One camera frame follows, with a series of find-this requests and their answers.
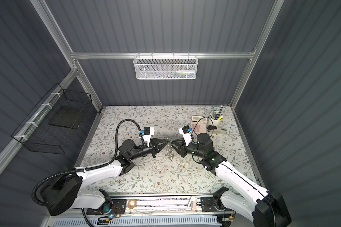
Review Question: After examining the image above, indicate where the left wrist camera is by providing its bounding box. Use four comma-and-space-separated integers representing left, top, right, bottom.
140, 126, 155, 147

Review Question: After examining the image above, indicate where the black white stapler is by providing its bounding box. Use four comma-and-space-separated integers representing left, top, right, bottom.
207, 125, 227, 134

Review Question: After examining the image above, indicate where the white wire mesh basket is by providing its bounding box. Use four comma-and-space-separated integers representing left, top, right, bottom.
133, 55, 199, 80

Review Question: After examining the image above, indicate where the pink calculator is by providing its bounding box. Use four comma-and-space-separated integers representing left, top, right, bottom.
191, 115, 208, 134

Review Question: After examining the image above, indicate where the white pen cup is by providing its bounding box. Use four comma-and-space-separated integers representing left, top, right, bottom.
209, 105, 224, 127

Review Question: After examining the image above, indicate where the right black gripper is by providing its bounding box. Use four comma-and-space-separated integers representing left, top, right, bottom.
170, 138, 205, 159

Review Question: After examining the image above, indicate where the tape roll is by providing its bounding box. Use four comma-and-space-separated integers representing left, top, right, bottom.
127, 199, 137, 210

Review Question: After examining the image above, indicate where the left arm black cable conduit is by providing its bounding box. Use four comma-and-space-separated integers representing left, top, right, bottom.
31, 119, 143, 207

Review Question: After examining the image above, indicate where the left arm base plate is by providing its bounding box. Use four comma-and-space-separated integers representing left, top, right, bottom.
86, 199, 127, 215

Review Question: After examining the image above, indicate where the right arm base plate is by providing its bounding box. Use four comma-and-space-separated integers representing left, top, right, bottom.
197, 196, 234, 212

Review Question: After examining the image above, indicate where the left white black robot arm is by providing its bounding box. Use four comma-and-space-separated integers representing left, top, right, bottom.
40, 139, 170, 216

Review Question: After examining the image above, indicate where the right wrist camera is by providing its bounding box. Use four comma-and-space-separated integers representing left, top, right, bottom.
179, 125, 192, 146

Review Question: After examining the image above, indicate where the white pink small device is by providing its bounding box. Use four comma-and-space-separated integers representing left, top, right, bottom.
187, 196, 197, 211

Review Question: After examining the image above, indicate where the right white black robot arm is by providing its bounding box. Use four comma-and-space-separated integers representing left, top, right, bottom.
171, 133, 292, 227

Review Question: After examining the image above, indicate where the black wire basket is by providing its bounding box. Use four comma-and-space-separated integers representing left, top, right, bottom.
11, 86, 93, 155

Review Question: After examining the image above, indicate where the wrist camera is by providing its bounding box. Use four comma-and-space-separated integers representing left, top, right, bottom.
179, 125, 192, 146
140, 126, 155, 147

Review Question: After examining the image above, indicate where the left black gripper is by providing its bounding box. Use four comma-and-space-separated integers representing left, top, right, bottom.
129, 138, 168, 163

